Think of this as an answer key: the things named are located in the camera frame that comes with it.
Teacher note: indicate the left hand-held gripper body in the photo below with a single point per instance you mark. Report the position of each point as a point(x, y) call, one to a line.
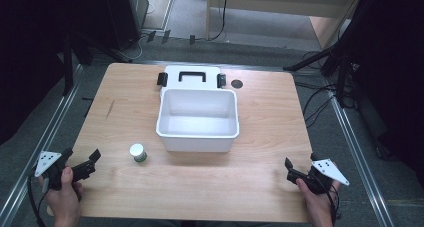
point(77, 171)

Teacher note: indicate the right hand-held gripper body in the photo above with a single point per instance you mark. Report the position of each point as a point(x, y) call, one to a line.
point(325, 168)

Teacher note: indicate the small green jar white lid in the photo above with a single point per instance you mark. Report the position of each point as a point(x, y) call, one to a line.
point(137, 151)

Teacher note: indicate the white plastic storage box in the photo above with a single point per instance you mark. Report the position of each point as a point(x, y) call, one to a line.
point(198, 142)

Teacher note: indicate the person's left hand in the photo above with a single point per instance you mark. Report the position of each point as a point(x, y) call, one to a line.
point(65, 203)

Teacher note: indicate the person's right hand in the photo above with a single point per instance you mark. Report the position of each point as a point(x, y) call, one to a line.
point(320, 208)

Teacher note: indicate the black metal stand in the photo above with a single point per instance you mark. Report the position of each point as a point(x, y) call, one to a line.
point(68, 67)

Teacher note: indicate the dark round table grommet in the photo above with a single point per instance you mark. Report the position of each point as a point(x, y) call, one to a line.
point(237, 84)

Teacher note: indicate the black tripod stand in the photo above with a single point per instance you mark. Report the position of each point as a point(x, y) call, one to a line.
point(333, 53)

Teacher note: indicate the black cabinet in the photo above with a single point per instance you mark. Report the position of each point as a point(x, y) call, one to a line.
point(126, 13)

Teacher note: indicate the light wooden furniture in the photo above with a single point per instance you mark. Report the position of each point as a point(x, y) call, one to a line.
point(283, 8)

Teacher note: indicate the metal floor rail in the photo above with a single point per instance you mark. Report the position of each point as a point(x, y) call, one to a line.
point(360, 153)
point(40, 143)

